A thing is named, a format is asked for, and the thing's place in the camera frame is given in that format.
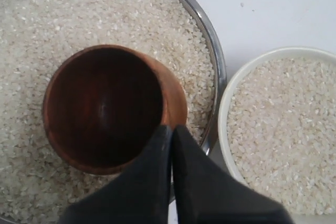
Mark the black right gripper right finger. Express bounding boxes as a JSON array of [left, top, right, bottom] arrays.
[[172, 125, 293, 223]]

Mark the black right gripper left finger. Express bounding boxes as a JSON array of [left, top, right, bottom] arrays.
[[58, 125, 172, 223]]

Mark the brown wooden cup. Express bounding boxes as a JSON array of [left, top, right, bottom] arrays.
[[42, 45, 187, 175]]

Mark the white ceramic rice bowl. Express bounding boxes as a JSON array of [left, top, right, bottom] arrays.
[[218, 47, 335, 217]]

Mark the round metal rice tray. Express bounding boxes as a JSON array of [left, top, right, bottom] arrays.
[[1, 0, 225, 223]]

